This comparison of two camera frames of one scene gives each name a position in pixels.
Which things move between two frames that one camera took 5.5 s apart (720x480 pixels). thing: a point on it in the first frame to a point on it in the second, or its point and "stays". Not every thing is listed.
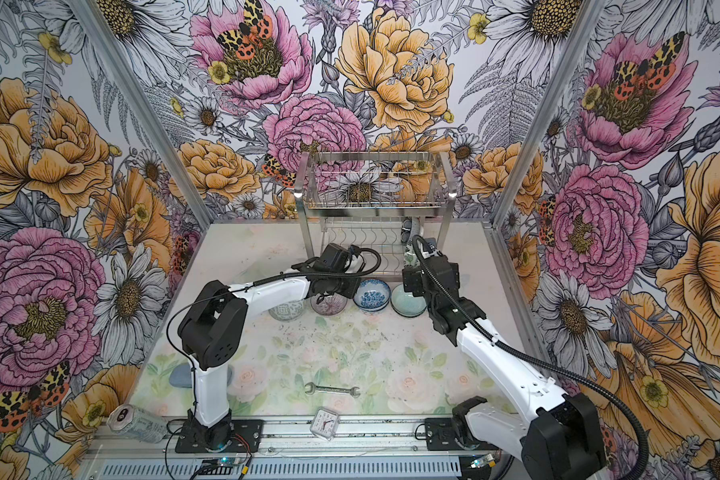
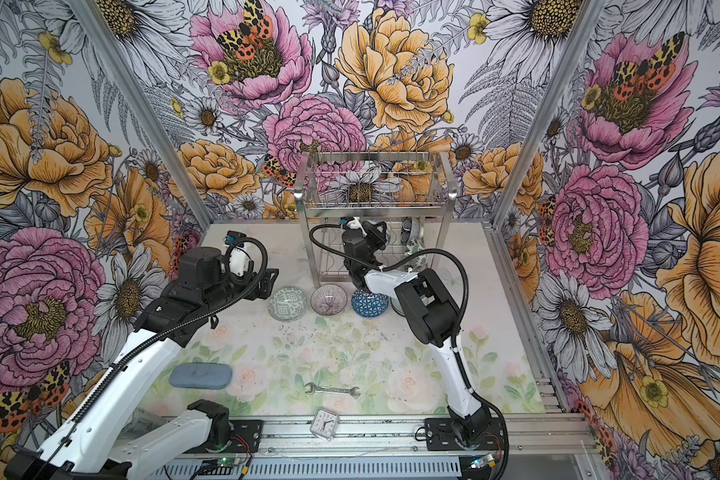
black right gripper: x=412 y=278 to x=381 y=236
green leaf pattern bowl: x=410 y=258 stays
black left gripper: x=353 y=285 to x=266 y=288
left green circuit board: x=219 y=466 stays
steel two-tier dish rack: x=379 y=201 stays
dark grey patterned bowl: x=411 y=226 stays
